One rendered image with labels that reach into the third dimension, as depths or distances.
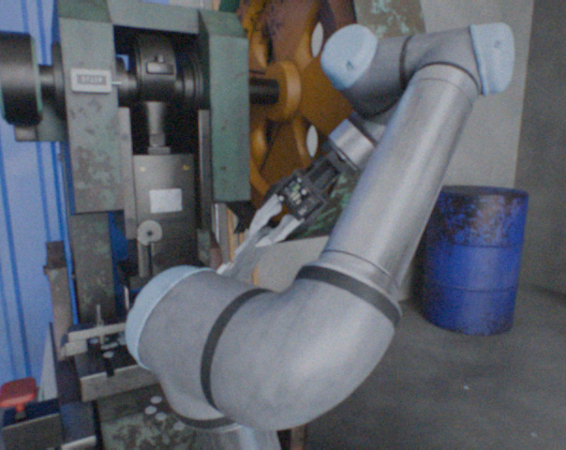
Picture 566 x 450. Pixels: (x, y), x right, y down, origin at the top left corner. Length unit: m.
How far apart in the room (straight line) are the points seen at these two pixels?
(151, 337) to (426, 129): 0.32
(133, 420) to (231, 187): 0.55
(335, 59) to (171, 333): 0.38
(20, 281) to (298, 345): 2.03
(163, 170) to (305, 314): 0.74
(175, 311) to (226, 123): 0.68
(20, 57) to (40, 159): 1.22
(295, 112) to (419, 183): 0.80
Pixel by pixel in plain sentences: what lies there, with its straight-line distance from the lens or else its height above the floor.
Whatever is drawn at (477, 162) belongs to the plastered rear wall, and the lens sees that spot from 3.76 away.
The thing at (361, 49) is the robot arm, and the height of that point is 1.31.
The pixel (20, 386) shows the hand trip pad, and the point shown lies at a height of 0.76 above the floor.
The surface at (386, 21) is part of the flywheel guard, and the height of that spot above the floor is 1.43.
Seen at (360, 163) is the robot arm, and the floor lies 1.17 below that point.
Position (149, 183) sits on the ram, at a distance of 1.01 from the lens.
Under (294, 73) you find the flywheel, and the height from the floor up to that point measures 1.37.
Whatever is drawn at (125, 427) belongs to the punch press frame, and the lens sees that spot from 1.02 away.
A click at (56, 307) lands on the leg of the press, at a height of 0.74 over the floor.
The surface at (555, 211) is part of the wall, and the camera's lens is 4.04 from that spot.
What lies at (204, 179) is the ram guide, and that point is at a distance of 1.01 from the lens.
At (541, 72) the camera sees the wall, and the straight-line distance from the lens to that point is 4.15.
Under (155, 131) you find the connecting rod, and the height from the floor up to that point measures 1.22.
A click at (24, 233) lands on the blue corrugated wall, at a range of 2.23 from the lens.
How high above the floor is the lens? 1.21
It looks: 12 degrees down
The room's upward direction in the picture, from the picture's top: straight up
